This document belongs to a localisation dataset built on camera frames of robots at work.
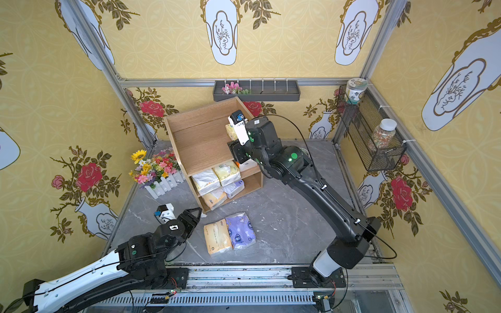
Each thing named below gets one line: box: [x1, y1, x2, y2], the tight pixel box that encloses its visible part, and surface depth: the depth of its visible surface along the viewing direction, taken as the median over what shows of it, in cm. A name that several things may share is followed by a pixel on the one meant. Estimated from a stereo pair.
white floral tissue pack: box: [191, 168, 222, 196], surface depth 78 cm
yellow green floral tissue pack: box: [225, 123, 239, 141], surface depth 76 cm
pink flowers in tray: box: [221, 81, 252, 95], surface depth 89 cm
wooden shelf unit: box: [163, 96, 264, 214], surface depth 81 cm
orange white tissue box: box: [238, 158, 259, 173], surface depth 87 cm
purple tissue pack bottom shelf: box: [222, 179, 246, 199], surface depth 93 cm
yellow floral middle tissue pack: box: [211, 160, 242, 187], surface depth 81 cm
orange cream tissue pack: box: [203, 218, 233, 255], surface depth 81 cm
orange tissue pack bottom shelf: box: [201, 191, 228, 211], surface depth 91 cm
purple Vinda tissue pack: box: [225, 211, 257, 250], surface depth 83 cm
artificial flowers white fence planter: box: [128, 147, 186, 200], surface depth 91 cm
